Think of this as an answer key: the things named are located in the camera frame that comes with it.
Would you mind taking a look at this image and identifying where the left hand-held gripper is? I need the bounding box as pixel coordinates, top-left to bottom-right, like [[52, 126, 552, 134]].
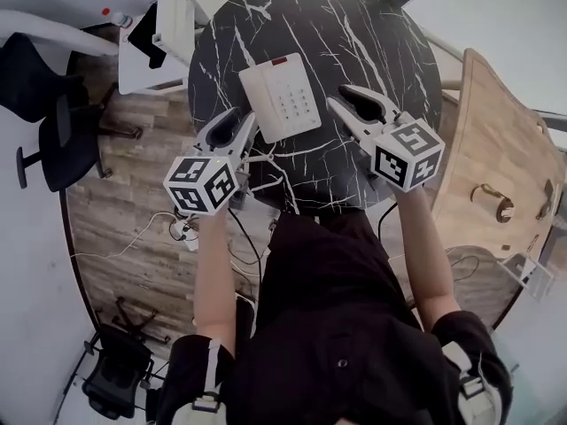
[[162, 106, 258, 218]]

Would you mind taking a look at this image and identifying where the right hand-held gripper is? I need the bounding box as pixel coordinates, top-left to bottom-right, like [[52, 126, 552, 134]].
[[326, 84, 446, 193]]

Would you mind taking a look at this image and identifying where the white telephone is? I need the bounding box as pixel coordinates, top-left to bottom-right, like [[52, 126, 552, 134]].
[[237, 52, 322, 144]]

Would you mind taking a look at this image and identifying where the person's right forearm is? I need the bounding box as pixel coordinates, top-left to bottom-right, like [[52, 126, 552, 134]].
[[392, 185, 462, 332]]

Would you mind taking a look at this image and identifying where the person's left forearm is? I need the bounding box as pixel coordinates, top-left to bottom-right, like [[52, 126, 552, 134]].
[[193, 209, 243, 359]]

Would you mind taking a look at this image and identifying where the black marble round table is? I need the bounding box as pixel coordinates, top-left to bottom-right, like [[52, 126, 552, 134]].
[[187, 0, 444, 217]]

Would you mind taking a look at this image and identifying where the white power strip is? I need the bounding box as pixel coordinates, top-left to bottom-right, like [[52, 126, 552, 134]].
[[169, 218, 201, 252]]

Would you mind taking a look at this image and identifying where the white side table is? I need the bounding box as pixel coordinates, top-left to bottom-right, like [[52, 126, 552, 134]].
[[116, 2, 197, 97]]

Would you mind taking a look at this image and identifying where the black flat pouch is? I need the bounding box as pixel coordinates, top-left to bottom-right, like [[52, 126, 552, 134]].
[[127, 2, 169, 71]]

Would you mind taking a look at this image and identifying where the light wooden desk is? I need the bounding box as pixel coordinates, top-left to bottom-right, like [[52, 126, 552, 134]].
[[431, 47, 567, 261]]

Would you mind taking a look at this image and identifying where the white slatted chair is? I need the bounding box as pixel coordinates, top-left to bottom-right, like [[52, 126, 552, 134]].
[[151, 0, 214, 68]]

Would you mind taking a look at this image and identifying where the cream bottle with brown lid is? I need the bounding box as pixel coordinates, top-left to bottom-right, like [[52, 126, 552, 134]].
[[470, 183, 516, 224]]

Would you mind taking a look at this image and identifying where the clear bottle with red cap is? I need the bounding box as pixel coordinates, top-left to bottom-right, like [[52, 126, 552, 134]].
[[102, 6, 134, 29]]

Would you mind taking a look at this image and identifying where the small metal clip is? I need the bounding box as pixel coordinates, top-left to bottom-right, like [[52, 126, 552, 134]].
[[534, 178, 560, 221]]

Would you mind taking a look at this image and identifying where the person's black shirt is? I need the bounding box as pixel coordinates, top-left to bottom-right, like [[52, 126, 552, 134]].
[[157, 212, 515, 425]]

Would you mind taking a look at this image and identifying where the black mesh office chair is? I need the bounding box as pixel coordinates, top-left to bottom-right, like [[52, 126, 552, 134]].
[[81, 297, 173, 421]]

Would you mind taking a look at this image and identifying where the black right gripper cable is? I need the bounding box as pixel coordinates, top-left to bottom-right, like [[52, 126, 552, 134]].
[[377, 200, 400, 243]]

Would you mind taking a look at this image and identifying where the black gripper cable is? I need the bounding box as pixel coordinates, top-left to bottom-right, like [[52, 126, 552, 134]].
[[377, 200, 400, 243], [226, 205, 267, 278]]

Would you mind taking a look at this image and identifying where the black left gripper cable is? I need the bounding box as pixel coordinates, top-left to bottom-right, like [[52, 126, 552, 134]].
[[226, 205, 267, 278]]

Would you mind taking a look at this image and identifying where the thin white floor cable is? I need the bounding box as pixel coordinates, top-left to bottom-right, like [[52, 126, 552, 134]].
[[72, 212, 179, 261]]

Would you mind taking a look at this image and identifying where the white wire frame stand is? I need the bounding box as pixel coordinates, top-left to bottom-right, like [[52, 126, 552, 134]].
[[496, 250, 555, 301]]

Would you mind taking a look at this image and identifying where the grey left shoulder strap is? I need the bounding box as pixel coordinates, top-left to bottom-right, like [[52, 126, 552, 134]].
[[190, 338, 223, 416]]

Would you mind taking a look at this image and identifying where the grey shoulder strap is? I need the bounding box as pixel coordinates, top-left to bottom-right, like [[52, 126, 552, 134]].
[[440, 341, 493, 425], [190, 338, 223, 416]]

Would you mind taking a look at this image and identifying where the grey right shoulder strap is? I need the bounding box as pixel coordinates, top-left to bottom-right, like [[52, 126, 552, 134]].
[[440, 341, 493, 425]]

